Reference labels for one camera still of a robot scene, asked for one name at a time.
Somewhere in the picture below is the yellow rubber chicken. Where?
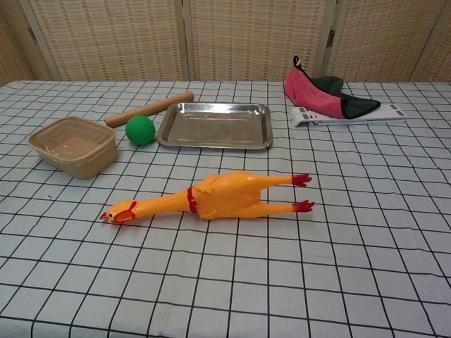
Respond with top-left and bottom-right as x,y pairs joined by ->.
99,171 -> 316,225

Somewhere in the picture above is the stainless steel tray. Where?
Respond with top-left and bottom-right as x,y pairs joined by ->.
156,101 -> 275,151

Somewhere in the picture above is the wooden rolling pin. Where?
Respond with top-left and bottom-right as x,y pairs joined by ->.
104,91 -> 195,128

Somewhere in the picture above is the green ball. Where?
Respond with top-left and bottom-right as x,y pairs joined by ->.
125,115 -> 156,146

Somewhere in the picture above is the checkered tablecloth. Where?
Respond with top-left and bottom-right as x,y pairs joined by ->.
0,80 -> 451,338

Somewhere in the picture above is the pink and black cloth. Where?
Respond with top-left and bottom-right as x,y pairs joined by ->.
283,55 -> 382,120

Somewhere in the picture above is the brown box with clear lid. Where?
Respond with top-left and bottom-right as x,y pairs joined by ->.
27,116 -> 119,181

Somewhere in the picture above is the woven folding screen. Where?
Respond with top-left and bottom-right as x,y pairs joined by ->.
0,0 -> 451,87

